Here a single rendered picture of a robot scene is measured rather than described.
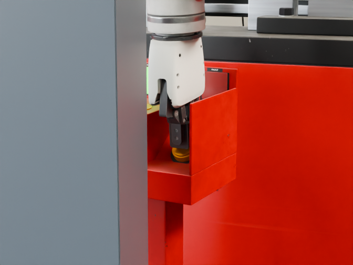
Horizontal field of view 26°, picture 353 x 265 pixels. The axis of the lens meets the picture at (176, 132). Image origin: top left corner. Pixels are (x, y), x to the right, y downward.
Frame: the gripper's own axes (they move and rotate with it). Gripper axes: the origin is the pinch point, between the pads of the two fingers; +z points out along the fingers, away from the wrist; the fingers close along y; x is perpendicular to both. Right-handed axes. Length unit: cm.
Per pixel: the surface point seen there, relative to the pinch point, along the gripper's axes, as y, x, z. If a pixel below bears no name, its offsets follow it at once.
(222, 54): -25.4, -4.7, -6.9
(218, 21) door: -255, -115, 27
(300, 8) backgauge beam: -65, -4, -10
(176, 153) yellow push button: 0.5, -0.6, 3.0
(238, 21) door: -259, -106, 28
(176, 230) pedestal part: -1.0, -2.2, 16.7
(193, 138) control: 5.4, 4.9, -1.5
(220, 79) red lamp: -9.9, 2.1, -6.5
